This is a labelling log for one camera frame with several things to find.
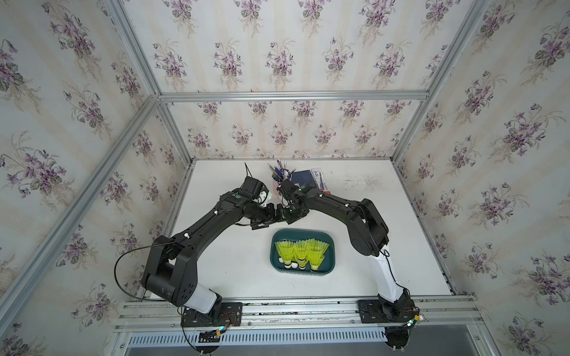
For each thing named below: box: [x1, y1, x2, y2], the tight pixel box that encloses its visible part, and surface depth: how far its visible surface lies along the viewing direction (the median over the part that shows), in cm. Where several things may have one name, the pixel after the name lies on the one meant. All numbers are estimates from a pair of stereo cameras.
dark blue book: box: [291, 169, 317, 187], surface depth 114 cm
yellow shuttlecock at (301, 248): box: [293, 240, 309, 262], surface depth 83 cm
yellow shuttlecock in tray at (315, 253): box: [307, 238, 330, 273], surface depth 82 cm
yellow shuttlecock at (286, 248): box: [274, 240, 295, 270], surface depth 83 cm
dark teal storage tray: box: [270, 228, 337, 276], surface depth 84 cm
